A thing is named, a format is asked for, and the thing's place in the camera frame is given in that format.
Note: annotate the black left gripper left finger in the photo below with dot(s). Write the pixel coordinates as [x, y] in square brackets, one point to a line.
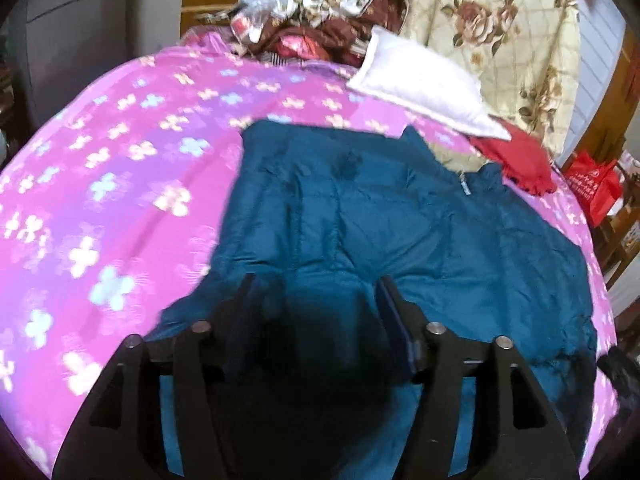
[159, 408]

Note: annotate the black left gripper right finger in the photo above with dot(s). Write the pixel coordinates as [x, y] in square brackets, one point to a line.
[515, 431]

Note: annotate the blue quilted down jacket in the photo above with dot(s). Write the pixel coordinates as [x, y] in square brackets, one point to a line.
[318, 216]

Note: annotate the pink floral bed sheet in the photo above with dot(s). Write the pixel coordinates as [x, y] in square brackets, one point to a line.
[112, 210]

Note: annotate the red shopping bag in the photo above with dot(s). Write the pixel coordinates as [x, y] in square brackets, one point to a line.
[595, 185]

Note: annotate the red fringed cloth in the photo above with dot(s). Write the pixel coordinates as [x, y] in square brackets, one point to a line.
[523, 160]

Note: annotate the white pillow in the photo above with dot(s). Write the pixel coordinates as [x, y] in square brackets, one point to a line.
[407, 74]

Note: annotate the cream rose pattern quilt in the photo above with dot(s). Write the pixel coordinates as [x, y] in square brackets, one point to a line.
[525, 53]

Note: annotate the grey refrigerator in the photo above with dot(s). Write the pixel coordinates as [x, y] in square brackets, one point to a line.
[56, 48]

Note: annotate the clear plastic bag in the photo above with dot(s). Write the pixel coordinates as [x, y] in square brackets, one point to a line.
[247, 25]

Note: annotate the brown floral blanket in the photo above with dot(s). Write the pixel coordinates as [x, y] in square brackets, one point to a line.
[327, 30]

